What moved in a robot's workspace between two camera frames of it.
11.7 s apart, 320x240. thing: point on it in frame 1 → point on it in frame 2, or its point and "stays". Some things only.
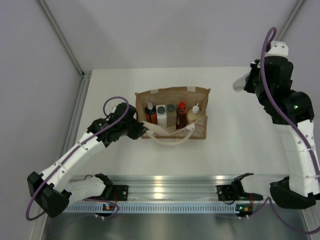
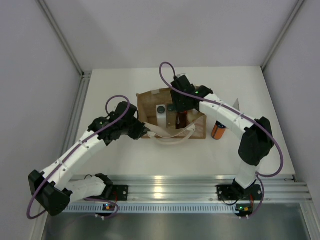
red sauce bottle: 181,116 stays
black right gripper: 254,69 → 177,106
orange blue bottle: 151,116 → 218,131
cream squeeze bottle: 193,114 stays
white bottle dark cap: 161,115 stays
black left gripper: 139,129 stays
